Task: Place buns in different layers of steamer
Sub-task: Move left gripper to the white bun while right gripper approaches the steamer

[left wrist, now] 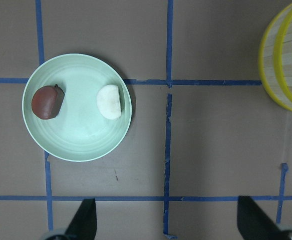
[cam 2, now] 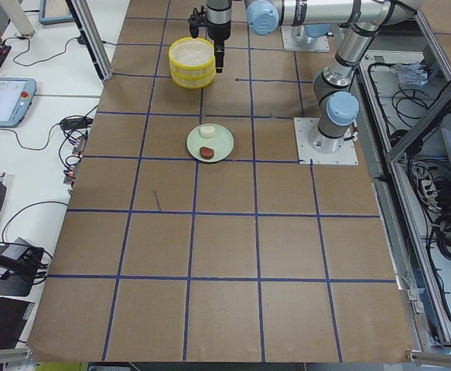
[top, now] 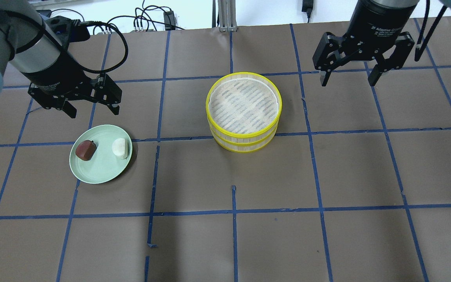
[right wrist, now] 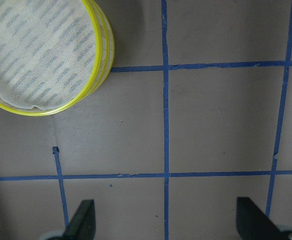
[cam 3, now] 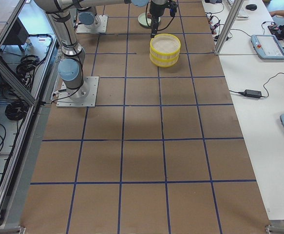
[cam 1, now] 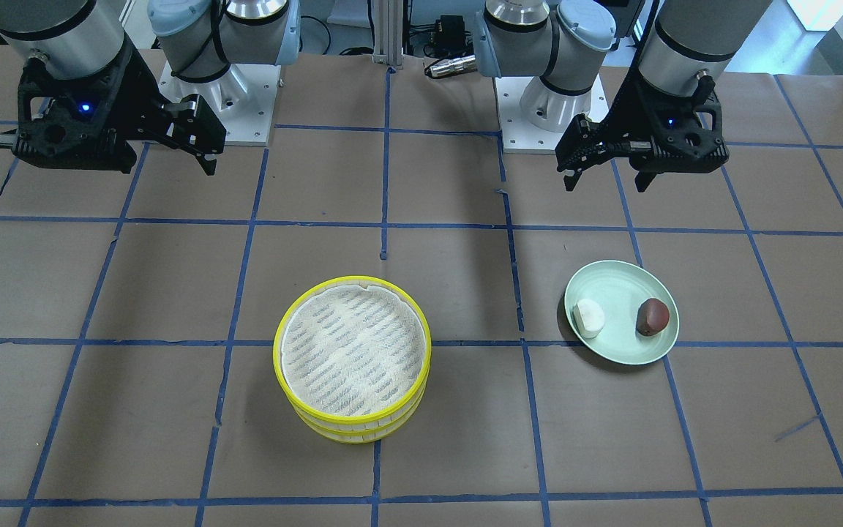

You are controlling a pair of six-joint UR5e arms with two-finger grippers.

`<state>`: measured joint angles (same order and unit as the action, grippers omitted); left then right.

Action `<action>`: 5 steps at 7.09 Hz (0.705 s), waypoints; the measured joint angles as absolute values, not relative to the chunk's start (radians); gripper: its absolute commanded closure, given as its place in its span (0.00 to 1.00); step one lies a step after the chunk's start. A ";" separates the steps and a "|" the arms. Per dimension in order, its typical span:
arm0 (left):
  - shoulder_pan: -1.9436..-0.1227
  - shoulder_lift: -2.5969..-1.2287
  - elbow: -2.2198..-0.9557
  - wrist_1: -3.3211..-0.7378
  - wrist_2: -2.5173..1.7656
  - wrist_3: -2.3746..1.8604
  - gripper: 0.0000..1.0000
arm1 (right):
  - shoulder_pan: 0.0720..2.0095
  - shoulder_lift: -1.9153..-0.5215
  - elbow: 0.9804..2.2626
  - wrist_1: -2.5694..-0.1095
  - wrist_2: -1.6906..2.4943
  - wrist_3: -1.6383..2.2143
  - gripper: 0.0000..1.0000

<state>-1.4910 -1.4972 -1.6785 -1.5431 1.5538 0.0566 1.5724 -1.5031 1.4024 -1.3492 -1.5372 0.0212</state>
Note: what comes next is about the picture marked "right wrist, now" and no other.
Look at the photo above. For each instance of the white mesh steamer liner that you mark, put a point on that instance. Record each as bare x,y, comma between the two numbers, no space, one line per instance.
35,52

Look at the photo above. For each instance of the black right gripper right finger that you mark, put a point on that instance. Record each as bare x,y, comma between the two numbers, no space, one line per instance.
253,224

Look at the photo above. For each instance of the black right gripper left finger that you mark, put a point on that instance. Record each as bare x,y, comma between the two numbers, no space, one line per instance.
83,224

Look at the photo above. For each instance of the yellow rimmed bamboo steamer tier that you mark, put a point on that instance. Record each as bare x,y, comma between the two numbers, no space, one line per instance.
105,42

